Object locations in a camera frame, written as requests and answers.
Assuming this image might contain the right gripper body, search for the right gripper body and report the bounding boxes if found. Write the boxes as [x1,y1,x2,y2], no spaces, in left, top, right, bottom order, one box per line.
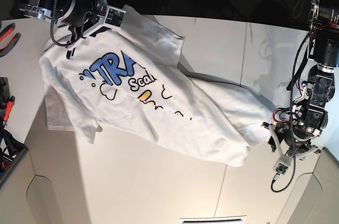
[66,0,119,39]

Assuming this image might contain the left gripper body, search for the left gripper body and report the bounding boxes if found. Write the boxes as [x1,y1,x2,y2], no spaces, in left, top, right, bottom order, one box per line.
[262,122,321,166]

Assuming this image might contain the white printed t-shirt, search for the white printed t-shirt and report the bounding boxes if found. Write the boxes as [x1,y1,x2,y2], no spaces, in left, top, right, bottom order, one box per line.
[39,5,271,167]

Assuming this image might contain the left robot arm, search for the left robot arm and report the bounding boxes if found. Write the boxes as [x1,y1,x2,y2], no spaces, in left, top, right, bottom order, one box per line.
[262,0,338,171]

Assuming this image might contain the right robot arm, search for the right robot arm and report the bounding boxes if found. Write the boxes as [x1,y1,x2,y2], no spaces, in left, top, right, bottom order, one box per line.
[16,0,126,45]

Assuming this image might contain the white vent grille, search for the white vent grille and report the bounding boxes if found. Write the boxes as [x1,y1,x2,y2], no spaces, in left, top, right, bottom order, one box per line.
[180,216,246,224]

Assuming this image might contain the orange grey pliers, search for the orange grey pliers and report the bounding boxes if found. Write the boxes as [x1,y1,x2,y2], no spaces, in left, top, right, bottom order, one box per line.
[0,23,21,59]

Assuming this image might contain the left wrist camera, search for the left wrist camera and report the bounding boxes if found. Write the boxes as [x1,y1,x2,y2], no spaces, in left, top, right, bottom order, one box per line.
[274,163,289,175]

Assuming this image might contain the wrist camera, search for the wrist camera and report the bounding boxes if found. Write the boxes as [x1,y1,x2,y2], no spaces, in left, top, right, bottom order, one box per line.
[274,163,289,175]
[105,6,126,27]

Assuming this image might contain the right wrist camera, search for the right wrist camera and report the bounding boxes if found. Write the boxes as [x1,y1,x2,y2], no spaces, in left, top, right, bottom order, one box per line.
[105,6,126,27]

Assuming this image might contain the left braided black cable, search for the left braided black cable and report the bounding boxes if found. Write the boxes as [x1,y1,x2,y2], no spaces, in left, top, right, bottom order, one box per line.
[49,0,92,49]

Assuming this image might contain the braided black cable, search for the braided black cable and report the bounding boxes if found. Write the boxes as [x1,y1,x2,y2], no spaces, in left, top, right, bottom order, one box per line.
[270,32,313,193]
[49,0,92,49]

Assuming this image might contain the right braided black cable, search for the right braided black cable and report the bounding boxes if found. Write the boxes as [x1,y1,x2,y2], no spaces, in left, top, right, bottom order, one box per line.
[270,32,313,193]

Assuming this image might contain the orange handled tool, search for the orange handled tool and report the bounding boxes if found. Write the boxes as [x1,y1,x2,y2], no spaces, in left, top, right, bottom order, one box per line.
[3,96,15,128]

